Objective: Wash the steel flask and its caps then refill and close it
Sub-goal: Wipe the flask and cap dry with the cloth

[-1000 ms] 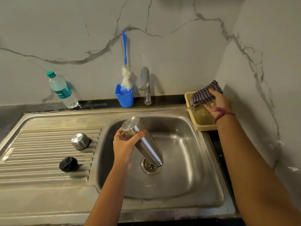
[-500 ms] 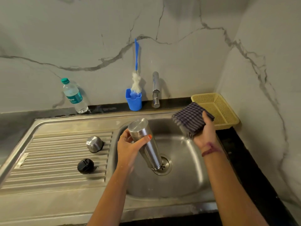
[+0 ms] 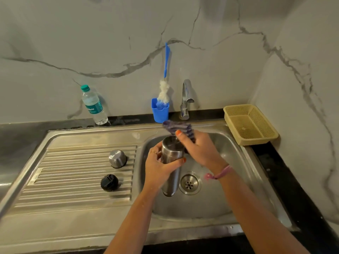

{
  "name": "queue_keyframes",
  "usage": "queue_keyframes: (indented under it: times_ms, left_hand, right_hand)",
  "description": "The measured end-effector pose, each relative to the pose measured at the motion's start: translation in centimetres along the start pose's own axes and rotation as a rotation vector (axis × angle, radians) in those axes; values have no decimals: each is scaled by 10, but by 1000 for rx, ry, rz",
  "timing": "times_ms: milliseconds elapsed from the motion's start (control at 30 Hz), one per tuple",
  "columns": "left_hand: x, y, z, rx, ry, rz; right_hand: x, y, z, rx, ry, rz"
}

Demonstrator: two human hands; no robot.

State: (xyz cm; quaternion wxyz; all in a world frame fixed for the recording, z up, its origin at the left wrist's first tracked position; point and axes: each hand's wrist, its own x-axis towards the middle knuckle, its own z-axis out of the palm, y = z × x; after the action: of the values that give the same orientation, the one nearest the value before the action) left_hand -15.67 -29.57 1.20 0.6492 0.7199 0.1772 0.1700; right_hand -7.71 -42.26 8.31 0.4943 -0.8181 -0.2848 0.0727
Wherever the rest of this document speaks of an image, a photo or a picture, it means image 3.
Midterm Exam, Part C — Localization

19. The dark checked cloth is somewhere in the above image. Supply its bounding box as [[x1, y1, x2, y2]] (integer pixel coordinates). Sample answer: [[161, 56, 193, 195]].
[[162, 120, 197, 144]]

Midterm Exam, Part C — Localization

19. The person's left hand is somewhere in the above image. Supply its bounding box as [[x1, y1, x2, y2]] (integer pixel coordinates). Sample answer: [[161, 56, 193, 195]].
[[143, 141, 187, 194]]

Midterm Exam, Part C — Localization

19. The blue plastic brush holder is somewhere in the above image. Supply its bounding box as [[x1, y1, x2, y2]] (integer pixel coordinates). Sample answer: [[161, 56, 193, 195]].
[[151, 98, 170, 124]]

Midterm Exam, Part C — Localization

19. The black stopper lid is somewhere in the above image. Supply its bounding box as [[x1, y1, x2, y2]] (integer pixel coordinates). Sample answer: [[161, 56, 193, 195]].
[[100, 174, 119, 192]]

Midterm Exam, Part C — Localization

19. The person's right forearm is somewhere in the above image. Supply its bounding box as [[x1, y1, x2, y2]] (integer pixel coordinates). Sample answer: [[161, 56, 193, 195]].
[[218, 168, 310, 254]]

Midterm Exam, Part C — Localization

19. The pink thread bracelet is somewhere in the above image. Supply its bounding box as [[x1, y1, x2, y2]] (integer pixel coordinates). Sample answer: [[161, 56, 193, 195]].
[[204, 165, 235, 181]]

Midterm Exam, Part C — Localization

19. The stainless steel sink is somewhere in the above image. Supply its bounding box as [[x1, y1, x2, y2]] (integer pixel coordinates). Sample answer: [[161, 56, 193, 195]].
[[0, 119, 300, 254]]

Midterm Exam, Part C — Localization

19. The chrome faucet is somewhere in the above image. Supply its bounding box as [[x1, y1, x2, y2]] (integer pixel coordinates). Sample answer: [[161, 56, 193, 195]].
[[179, 79, 195, 121]]

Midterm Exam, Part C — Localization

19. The steel cup cap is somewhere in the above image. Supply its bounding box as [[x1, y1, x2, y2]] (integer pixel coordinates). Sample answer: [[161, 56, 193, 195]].
[[108, 149, 128, 169]]

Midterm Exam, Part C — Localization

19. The person's left forearm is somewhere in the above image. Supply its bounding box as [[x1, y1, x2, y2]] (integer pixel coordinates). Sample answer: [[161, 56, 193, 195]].
[[104, 187, 160, 254]]

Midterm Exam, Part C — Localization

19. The clear plastic water bottle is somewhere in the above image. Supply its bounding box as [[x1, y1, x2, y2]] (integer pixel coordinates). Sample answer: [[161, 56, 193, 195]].
[[80, 84, 109, 126]]

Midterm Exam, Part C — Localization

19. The yellow plastic basket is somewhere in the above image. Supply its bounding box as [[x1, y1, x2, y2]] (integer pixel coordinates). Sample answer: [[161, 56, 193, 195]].
[[223, 104, 280, 146]]

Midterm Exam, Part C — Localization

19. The stainless steel flask body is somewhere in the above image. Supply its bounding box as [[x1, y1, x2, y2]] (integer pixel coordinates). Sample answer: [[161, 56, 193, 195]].
[[161, 136, 186, 198]]

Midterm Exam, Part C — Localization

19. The person's right hand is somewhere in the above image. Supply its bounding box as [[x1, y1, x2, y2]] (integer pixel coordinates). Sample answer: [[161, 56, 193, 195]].
[[174, 129, 230, 175]]

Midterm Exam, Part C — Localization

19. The blue white bottle brush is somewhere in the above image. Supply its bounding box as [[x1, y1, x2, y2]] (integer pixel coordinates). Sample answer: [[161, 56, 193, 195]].
[[156, 42, 172, 109]]

